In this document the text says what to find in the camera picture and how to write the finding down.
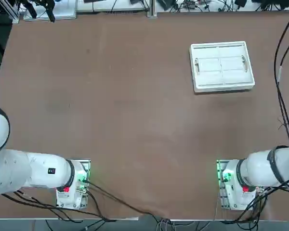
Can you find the white folding storage box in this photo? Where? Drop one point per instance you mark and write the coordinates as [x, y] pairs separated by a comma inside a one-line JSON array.
[[221, 67]]

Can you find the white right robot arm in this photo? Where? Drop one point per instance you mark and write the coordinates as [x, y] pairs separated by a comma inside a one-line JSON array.
[[260, 168]]

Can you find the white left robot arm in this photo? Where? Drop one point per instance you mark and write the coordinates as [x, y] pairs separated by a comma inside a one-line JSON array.
[[19, 168]]

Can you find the white shelf board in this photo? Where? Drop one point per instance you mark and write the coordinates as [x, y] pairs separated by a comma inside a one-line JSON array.
[[125, 7]]

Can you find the black power adapter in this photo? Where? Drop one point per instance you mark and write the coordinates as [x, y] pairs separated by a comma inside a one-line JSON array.
[[167, 3], [240, 3], [91, 1]]

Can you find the white flat tray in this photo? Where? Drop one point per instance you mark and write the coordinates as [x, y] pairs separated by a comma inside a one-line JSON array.
[[65, 10]]

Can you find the black tripod stand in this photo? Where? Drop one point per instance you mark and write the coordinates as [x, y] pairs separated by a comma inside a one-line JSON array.
[[50, 12]]

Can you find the aluminium profile post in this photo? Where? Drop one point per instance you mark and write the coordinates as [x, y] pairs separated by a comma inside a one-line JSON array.
[[152, 8]]

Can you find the aluminium frame rail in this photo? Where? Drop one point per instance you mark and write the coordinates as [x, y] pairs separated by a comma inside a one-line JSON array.
[[10, 10]]

